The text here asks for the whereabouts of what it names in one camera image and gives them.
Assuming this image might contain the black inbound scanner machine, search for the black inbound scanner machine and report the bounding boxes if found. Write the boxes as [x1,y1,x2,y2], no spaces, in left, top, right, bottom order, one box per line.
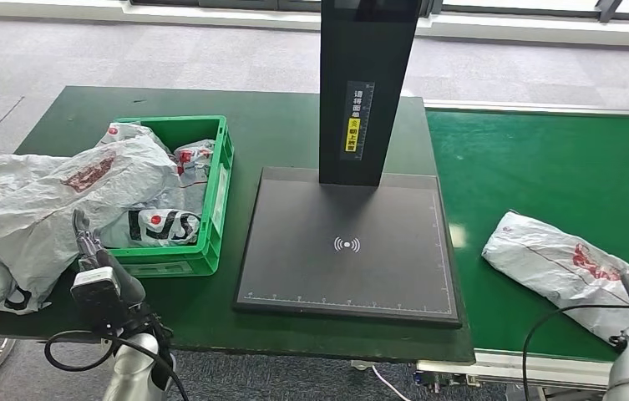
[232,0,464,330]

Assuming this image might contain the green conveyor belt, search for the green conveyor belt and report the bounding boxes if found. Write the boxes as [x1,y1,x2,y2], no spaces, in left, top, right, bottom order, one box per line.
[426,109,629,363]

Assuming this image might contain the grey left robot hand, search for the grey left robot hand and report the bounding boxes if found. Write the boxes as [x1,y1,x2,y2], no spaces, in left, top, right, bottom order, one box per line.
[72,209,146,308]

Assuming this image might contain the white bag black-red print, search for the white bag black-red print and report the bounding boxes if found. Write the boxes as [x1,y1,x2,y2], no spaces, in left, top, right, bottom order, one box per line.
[95,122,216,248]

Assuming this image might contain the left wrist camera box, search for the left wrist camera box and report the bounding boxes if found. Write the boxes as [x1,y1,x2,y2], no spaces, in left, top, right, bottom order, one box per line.
[70,266,127,327]

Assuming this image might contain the dark green table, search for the dark green table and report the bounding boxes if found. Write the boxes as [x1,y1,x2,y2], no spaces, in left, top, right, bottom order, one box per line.
[0,85,475,365]

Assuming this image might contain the aluminium conveyor frame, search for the aluminium conveyor frame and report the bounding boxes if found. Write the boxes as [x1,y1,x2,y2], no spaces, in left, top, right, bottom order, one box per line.
[416,98,629,391]

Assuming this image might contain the white crate label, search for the white crate label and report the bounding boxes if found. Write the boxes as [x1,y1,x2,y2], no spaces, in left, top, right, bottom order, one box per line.
[210,165,231,234]

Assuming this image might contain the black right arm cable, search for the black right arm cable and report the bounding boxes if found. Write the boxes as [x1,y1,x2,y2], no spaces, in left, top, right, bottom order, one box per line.
[522,301,629,401]

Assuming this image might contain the long white parcel bag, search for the long white parcel bag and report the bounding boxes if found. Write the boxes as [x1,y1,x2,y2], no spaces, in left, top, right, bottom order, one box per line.
[481,211,629,347]

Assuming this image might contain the black yellow scanner label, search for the black yellow scanner label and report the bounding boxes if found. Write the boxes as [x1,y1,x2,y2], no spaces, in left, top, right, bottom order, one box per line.
[340,80,376,161]

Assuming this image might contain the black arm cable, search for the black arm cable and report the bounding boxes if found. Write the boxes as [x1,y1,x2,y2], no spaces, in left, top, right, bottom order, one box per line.
[43,329,190,401]
[522,301,629,401]

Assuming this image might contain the white power cable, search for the white power cable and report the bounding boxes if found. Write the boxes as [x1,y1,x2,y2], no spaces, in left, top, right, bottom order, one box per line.
[351,360,412,401]

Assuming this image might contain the white window ledge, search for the white window ledge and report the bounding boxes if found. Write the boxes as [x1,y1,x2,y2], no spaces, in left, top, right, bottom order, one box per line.
[0,0,629,47]

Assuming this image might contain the white parcel bag black letters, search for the white parcel bag black letters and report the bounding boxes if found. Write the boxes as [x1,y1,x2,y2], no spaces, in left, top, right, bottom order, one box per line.
[0,279,53,316]

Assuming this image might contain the grey-white parcel bag red print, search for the grey-white parcel bag red print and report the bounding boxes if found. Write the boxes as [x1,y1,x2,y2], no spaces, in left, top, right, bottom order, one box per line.
[0,135,185,314]

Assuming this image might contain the green plastic crate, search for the green plastic crate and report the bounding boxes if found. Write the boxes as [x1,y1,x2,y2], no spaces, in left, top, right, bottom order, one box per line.
[79,114,235,278]

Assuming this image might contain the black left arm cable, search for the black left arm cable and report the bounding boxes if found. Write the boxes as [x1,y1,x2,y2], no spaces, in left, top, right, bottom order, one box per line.
[43,329,190,401]

